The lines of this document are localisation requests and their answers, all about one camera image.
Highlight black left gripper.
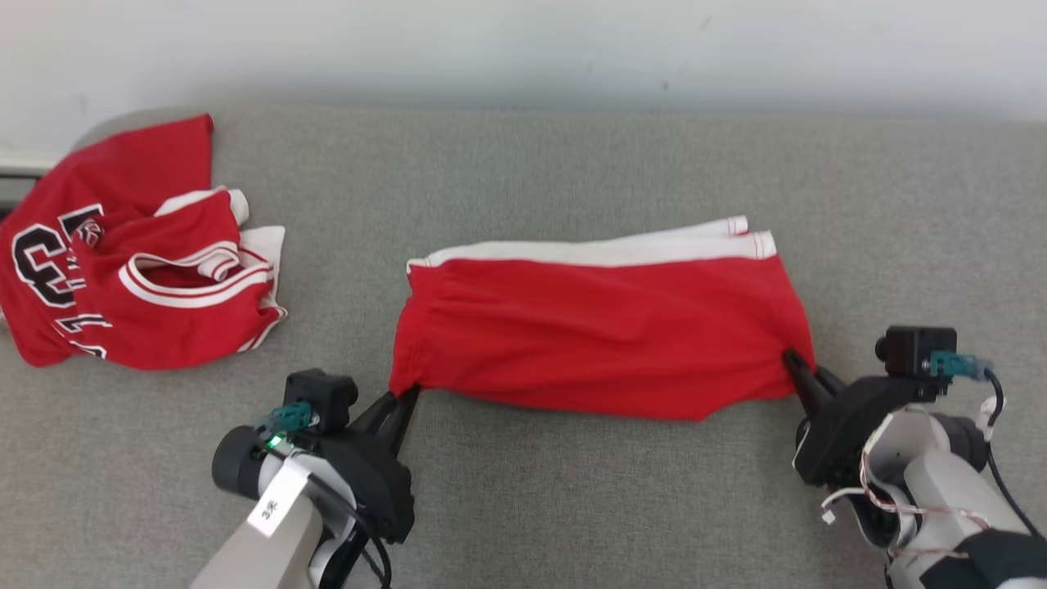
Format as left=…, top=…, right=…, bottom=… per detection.
left=315, top=386, right=422, bottom=545

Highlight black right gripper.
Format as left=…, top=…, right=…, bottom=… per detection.
left=783, top=348, right=933, bottom=490

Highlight red shorts white waistband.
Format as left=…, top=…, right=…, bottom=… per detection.
left=389, top=215, right=817, bottom=422

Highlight red basketball jersey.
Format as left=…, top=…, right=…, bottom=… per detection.
left=0, top=113, right=287, bottom=371

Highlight white paper tag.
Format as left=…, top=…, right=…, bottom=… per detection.
left=247, top=466, right=310, bottom=538

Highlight grey fabric sofa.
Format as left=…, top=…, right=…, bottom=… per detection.
left=0, top=105, right=1047, bottom=589

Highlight teal plug black cable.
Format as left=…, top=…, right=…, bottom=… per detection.
left=928, top=350, right=1047, bottom=541
left=255, top=399, right=318, bottom=438

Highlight thin red white wires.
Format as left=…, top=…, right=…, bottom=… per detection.
left=820, top=448, right=992, bottom=559

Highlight thin black cable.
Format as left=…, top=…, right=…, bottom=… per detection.
left=307, top=470, right=393, bottom=589

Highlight white wall baseboard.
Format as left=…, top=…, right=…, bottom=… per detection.
left=0, top=151, right=60, bottom=178

